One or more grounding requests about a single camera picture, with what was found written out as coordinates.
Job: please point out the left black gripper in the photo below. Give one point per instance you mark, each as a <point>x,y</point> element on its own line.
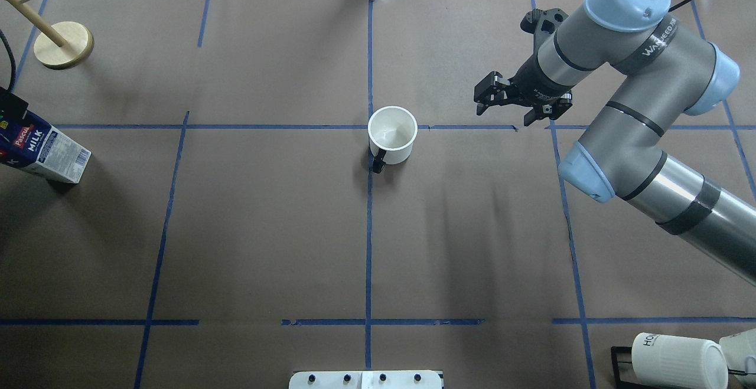
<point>9,112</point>

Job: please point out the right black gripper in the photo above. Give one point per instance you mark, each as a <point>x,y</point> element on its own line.
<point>533,79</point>

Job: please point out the blue white milk carton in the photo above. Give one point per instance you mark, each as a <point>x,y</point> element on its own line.
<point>34,146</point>

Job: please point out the white smiley face mug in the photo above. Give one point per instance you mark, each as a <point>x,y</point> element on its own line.
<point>392,131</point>

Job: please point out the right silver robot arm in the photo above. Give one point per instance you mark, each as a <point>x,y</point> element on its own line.
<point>669,71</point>

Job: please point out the wooden mug tree stand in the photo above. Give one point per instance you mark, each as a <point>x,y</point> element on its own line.
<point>59,46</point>

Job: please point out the white ribbed HOME mug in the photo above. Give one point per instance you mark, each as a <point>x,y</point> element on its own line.
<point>678,362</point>

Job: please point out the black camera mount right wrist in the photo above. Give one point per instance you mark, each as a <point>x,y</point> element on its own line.
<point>542,24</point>

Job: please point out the white pedestal post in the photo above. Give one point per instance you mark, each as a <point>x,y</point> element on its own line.
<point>368,379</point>

